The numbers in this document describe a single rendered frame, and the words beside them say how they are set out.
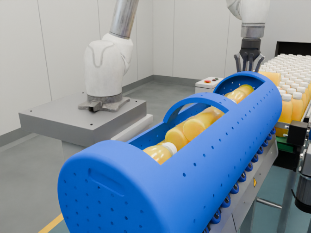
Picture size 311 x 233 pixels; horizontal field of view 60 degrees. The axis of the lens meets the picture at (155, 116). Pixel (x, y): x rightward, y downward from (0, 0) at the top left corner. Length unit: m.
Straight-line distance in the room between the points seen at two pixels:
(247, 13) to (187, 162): 0.78
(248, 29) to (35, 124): 0.92
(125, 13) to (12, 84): 2.46
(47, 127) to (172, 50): 5.09
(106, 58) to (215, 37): 4.69
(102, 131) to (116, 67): 0.29
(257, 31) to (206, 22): 4.61
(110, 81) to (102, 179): 0.70
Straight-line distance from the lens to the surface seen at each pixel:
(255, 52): 1.20
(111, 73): 1.13
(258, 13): 1.16
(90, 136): 0.99
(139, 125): 1.20
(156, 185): 0.44
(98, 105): 1.14
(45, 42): 3.84
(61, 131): 1.08
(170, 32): 6.04
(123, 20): 1.31
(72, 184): 0.55
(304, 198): 1.56
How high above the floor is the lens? 1.45
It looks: 21 degrees down
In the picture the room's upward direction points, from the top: straight up
